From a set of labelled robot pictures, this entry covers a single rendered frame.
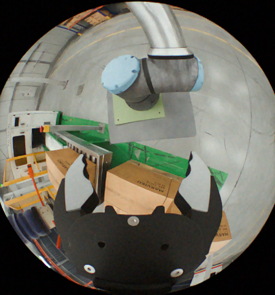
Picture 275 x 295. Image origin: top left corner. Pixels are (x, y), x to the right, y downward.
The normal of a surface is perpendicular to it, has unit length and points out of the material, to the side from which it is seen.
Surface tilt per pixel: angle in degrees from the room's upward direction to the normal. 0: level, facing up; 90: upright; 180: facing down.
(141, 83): 51
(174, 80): 57
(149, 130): 0
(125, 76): 3
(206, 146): 0
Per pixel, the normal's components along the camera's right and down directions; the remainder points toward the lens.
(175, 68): -0.18, 0.93
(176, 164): -0.39, 0.13
